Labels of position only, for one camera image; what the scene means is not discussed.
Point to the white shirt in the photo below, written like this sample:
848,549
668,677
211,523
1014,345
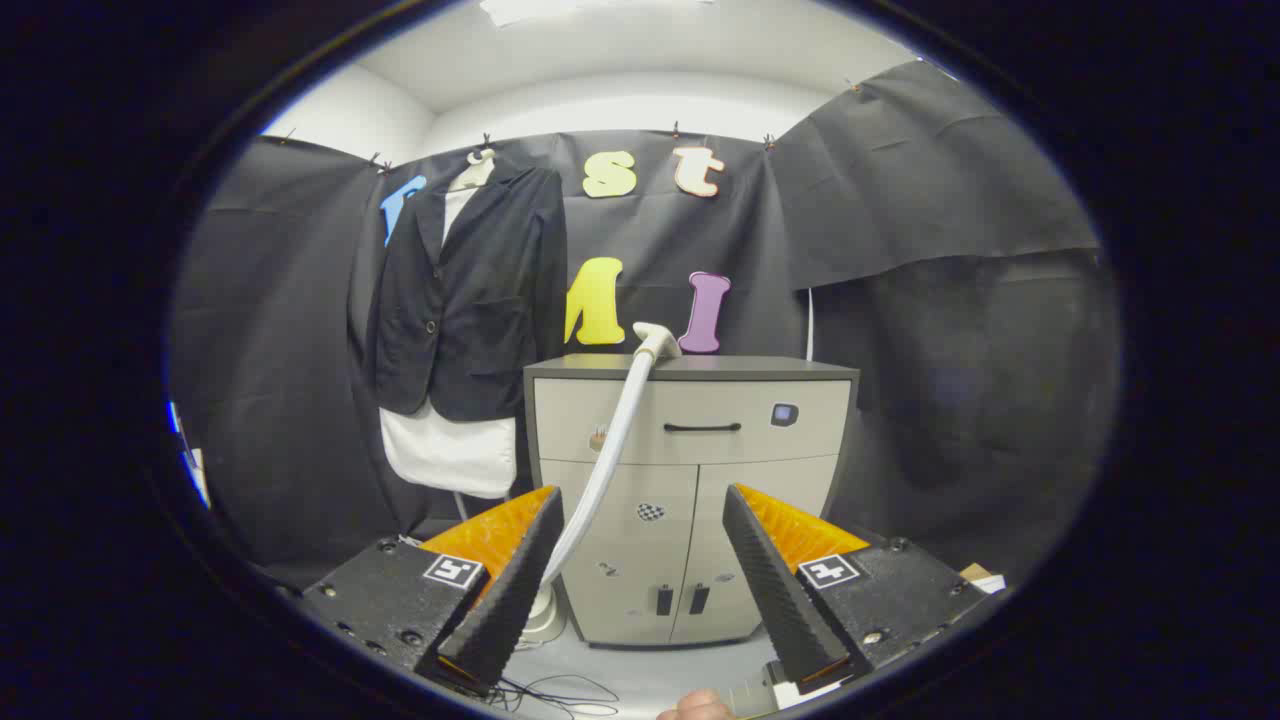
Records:
450,455

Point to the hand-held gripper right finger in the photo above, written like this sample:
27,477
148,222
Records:
780,600

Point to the white clothes hanger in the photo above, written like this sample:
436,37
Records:
480,172

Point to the black suit jacket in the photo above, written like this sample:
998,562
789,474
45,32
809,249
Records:
480,300

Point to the black backdrop cloth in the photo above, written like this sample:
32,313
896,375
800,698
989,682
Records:
900,200

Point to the grey cabinet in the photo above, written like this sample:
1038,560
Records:
760,470

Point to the cardboard and paper scraps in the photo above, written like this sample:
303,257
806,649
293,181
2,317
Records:
980,578

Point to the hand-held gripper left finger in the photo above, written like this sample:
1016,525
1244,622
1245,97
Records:
510,600

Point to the long ceiling light panel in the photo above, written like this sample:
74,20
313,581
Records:
530,8

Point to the white garment steamer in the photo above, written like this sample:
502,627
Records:
620,430

